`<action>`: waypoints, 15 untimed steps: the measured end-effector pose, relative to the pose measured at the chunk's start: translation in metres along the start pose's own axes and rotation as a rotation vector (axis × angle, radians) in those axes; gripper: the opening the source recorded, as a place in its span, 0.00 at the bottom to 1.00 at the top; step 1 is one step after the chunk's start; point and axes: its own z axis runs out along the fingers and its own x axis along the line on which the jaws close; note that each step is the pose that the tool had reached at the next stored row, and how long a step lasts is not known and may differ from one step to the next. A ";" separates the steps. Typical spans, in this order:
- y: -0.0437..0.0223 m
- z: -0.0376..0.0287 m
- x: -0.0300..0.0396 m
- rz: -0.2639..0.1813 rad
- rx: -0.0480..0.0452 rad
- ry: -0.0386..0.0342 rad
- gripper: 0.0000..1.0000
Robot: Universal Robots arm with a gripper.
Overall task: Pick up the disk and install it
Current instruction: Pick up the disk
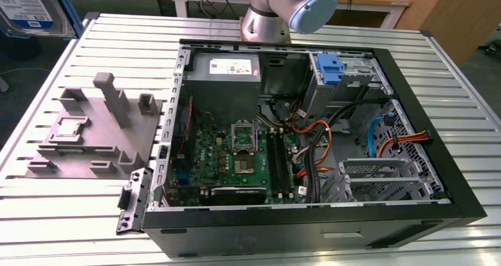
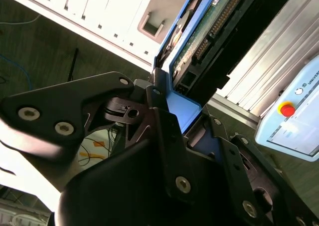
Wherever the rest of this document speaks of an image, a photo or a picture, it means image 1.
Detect orange yellow power wire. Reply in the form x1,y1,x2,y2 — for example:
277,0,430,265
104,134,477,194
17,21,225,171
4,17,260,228
374,129,434,158

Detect hard disk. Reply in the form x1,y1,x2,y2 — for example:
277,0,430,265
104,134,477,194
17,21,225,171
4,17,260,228
0,0,85,39

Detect metal socket cover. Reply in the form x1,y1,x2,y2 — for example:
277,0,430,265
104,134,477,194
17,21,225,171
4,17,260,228
230,120,258,156

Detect thin metal locking lever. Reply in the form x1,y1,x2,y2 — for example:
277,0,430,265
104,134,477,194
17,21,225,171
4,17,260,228
252,121,261,153

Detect grey power supply unit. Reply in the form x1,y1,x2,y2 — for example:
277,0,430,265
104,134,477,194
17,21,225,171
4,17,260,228
182,53,262,123

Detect CPU socket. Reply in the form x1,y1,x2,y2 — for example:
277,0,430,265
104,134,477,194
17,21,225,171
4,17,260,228
233,154,262,175

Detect black RAM slot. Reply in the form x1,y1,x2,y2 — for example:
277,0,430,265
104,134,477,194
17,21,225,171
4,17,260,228
266,127,284,199
278,127,297,199

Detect green motherboard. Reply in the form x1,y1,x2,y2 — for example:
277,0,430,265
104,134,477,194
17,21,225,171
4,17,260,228
166,122,310,206

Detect metal optical drive cage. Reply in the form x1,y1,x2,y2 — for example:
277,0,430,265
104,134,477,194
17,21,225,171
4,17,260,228
302,51,394,120

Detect black graphics card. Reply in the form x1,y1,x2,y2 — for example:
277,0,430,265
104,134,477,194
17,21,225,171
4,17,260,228
202,185,269,206

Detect blue plastic drive latch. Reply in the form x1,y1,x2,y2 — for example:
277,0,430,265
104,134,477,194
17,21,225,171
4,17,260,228
317,53,345,85

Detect grey parts rack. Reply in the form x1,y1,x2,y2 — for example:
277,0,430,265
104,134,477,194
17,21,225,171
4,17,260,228
25,72,164,180

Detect black PC case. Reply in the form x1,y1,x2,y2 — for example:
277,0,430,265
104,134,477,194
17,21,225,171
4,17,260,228
141,38,489,258

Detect silver CPU chip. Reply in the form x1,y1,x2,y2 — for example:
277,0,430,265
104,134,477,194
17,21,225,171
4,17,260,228
56,120,85,136

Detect brown wooden cabinet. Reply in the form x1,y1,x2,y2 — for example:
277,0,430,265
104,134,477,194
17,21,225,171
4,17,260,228
397,0,501,67

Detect black chair base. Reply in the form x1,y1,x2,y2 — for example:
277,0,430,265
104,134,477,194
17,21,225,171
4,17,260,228
477,22,501,56

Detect thin red wire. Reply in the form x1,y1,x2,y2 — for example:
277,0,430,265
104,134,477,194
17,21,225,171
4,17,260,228
181,95,194,158

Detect orange data cable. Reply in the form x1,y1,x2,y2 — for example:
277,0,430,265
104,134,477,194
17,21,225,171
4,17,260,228
292,120,333,164

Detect short orange wires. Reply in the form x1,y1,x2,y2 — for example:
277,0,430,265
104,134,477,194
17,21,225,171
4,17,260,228
297,166,336,179

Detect black cable bundle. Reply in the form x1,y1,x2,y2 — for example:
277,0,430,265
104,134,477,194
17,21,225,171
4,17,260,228
305,98,392,204

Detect blue data wire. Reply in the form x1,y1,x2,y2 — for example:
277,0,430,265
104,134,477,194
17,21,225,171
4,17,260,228
368,112,396,158

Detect hinged metal slot bracket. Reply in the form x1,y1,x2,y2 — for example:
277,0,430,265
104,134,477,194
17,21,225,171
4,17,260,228
116,167,154,235

